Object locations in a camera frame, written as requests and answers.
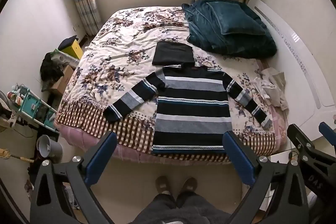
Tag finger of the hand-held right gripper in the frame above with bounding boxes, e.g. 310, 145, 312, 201
287, 123, 319, 159
318, 122, 336, 146

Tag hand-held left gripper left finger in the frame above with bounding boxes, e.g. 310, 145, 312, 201
30, 131, 118, 224

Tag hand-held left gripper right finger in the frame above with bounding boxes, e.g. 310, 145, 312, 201
222, 131, 309, 224

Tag striped knit sweater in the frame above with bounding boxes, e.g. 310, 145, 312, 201
103, 63, 273, 155

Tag beige crumpled clothes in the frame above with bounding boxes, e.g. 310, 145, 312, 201
253, 68, 289, 111

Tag pink mattress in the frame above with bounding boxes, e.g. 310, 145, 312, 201
59, 106, 289, 165

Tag grey bucket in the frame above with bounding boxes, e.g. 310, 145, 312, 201
36, 135, 63, 164

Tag person's right slipper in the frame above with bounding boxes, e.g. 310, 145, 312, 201
181, 177, 198, 194

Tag person's slipper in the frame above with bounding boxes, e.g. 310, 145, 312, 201
181, 177, 198, 194
155, 175, 171, 195

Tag person's left slipper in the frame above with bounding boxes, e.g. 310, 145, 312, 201
155, 175, 171, 195

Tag yellow broom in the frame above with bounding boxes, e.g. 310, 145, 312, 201
0, 148, 35, 163

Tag white headboard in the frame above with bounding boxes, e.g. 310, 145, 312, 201
247, 0, 336, 140

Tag cardboard box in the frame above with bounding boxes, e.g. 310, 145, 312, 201
50, 65, 75, 96

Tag teal shelf cart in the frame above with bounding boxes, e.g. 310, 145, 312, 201
8, 85, 59, 132

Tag black bag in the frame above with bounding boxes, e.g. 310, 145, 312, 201
40, 52, 65, 83

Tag yellow box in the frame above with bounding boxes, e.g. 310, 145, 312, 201
58, 35, 84, 59

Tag teal plush blanket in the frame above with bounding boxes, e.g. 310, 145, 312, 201
182, 0, 278, 59

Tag black folded garment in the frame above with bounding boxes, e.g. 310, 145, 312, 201
152, 41, 195, 67

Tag teal plush pillow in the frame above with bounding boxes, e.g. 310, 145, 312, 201
206, 1, 267, 36

